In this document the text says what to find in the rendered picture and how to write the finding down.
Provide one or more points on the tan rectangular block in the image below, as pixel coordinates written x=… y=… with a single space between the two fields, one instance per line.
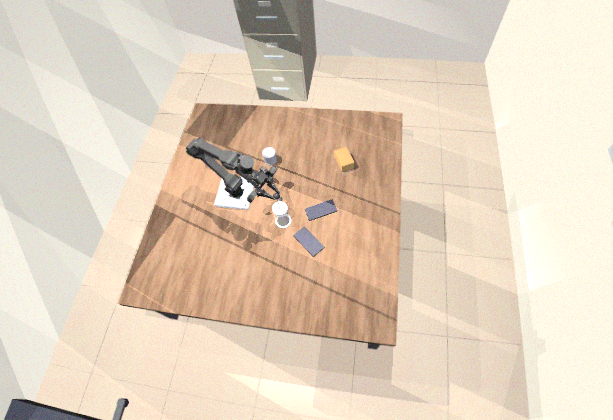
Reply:
x=344 y=159

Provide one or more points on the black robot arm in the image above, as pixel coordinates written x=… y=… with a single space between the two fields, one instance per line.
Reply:
x=201 y=150

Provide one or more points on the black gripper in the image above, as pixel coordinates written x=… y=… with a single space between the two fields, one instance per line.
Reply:
x=258 y=191

